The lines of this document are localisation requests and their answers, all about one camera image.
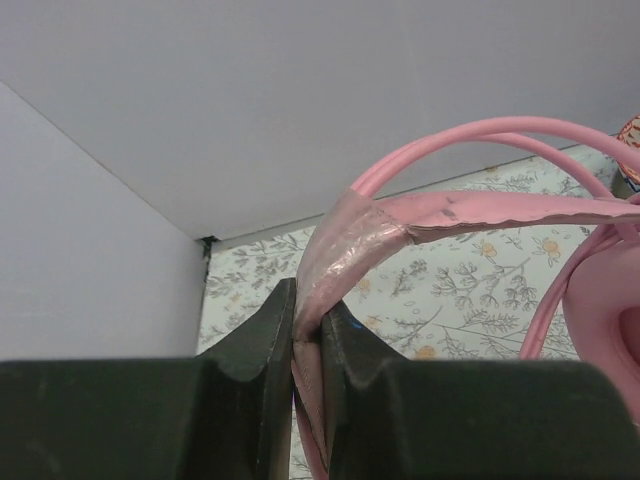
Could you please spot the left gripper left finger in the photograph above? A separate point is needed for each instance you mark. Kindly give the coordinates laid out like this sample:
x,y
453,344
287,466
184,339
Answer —
x,y
223,414

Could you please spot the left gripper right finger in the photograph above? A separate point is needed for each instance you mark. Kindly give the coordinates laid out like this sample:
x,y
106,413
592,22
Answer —
x,y
389,417

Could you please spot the pink headphones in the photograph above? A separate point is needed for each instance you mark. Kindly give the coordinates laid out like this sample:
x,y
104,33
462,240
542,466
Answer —
x,y
361,231

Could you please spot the floral table mat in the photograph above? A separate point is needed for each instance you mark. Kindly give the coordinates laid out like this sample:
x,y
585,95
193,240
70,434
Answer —
x,y
472,296

